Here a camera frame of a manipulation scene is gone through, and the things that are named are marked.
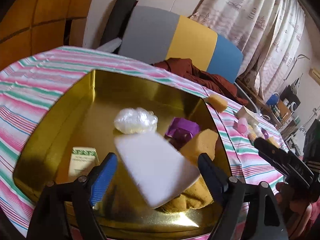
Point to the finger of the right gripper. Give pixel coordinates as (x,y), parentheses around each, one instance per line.
(270,148)

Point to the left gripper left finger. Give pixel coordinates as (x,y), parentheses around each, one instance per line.
(49,219)

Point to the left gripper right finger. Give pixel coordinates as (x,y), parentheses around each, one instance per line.
(264,219)

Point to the pink hair roller clip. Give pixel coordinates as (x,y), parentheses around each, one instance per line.
(242,126)

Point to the green white small carton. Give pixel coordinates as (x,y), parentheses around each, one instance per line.
(82,160)

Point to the yellow sponge piece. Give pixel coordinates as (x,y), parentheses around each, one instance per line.
(203,142)

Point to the purple foil packet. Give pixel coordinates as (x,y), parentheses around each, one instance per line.
(182,129)

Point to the white foam block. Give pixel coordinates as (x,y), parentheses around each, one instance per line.
(158,170)

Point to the clear plastic bag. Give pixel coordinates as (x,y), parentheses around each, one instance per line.
(138,120)

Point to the person right hand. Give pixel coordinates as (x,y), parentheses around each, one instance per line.
(302,210)

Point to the beige cardboard box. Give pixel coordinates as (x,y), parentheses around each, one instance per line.
(251,117)

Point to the gold metal tin tray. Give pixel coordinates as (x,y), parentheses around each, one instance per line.
(84,117)

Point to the yellow sponge block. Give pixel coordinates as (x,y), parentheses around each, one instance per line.
(217,102)

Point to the striped pink green tablecloth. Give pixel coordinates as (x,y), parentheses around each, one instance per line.
(30,86)

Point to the dark red garment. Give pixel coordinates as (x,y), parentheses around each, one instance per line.
(185,68)

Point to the patterned pink curtain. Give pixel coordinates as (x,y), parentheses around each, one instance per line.
(267,32)

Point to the grey yellow blue chair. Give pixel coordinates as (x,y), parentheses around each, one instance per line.
(153,35)

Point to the wooden wardrobe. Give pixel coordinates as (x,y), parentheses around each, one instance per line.
(29,27)

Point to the black rolled mat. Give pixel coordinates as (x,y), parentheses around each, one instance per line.
(117,22)

